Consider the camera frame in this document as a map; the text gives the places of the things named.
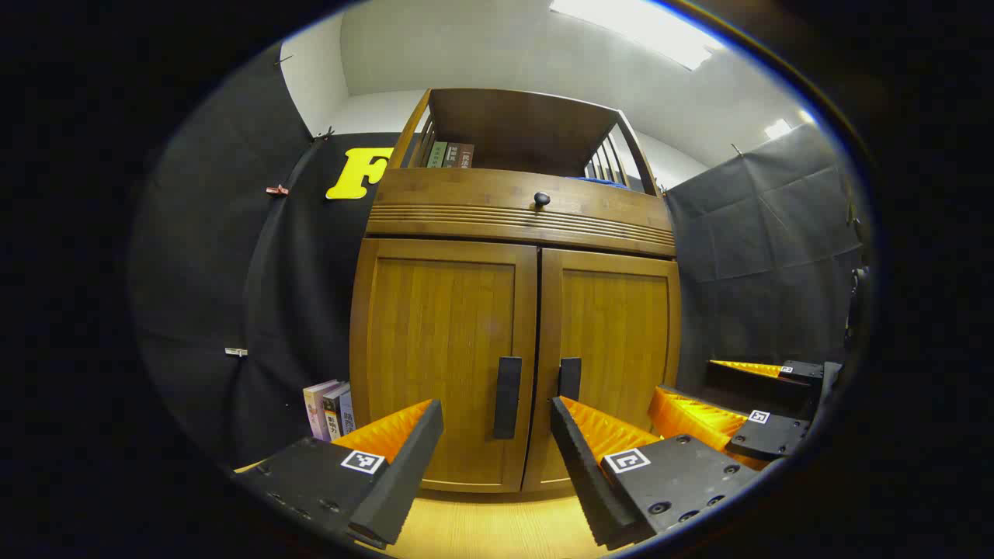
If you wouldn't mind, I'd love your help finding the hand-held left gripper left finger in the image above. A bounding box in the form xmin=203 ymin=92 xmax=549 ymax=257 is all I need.
xmin=233 ymin=398 xmax=445 ymax=550

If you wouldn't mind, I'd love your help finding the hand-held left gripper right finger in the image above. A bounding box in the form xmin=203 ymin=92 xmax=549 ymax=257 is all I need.
xmin=550 ymin=394 xmax=766 ymax=550

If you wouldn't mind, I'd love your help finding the wooden shoe cabinet door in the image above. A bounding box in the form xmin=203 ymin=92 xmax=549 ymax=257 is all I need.
xmin=522 ymin=247 xmax=683 ymax=492
xmin=349 ymin=237 xmax=538 ymax=494

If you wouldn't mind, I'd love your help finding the wooden double-door shoe cabinet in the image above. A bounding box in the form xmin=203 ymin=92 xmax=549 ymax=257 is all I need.
xmin=349 ymin=87 xmax=683 ymax=494

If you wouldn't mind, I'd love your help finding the dark book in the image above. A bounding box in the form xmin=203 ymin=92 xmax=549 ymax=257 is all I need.
xmin=322 ymin=384 xmax=350 ymax=439

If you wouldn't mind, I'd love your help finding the wooden drawer with black knob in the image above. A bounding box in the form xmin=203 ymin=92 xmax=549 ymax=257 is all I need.
xmin=365 ymin=167 xmax=676 ymax=259

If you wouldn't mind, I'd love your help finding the black backdrop cloth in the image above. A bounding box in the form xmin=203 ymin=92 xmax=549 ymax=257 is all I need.
xmin=128 ymin=43 xmax=871 ymax=474

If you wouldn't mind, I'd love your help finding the ceiling light panel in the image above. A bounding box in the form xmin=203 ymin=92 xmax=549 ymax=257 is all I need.
xmin=550 ymin=0 xmax=725 ymax=72

